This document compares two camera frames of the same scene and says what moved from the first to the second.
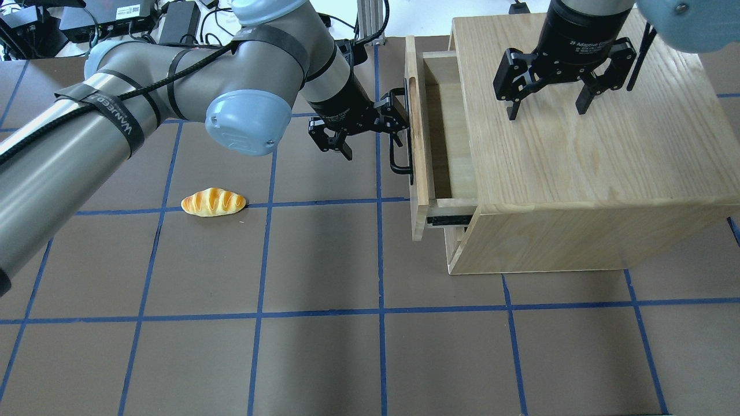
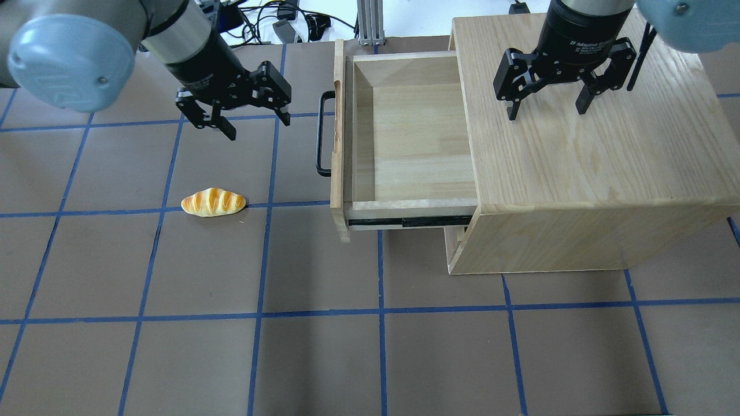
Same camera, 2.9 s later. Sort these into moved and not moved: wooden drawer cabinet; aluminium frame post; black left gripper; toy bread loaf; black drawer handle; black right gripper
Moved: black drawer handle; black left gripper
Not moved: aluminium frame post; toy bread loaf; black right gripper; wooden drawer cabinet
